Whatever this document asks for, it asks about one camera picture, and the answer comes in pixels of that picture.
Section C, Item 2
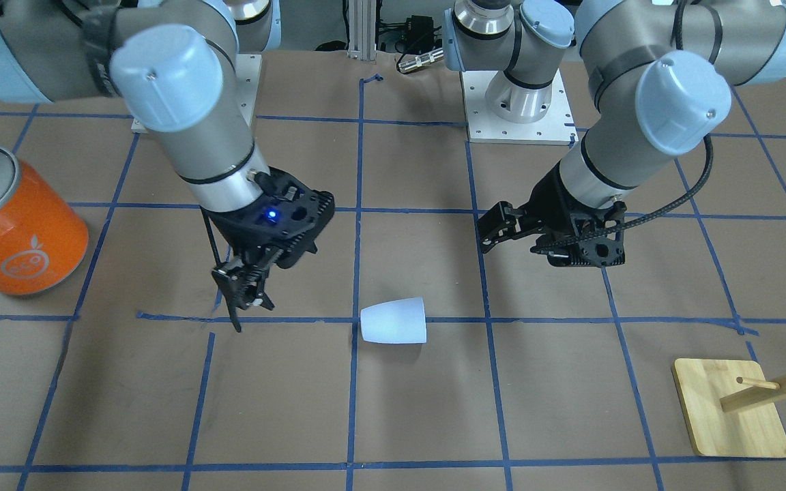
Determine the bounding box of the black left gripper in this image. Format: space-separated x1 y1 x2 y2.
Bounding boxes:
477 164 626 267

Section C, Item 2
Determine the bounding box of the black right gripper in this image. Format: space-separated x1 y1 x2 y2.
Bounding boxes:
202 166 336 333

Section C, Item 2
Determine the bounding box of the light blue plastic cup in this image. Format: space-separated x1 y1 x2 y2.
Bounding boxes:
360 297 428 344

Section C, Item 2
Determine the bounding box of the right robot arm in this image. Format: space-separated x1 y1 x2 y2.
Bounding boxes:
0 1 336 331

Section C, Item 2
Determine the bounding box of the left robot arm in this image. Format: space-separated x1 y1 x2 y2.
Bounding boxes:
442 1 786 267

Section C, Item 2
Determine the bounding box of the wooden cup stand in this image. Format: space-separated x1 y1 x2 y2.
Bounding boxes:
671 357 786 459

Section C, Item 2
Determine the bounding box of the orange can with grey lid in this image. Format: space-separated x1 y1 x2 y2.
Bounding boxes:
0 146 89 296

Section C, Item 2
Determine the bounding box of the aluminium frame post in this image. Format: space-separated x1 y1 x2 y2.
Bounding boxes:
345 0 379 64

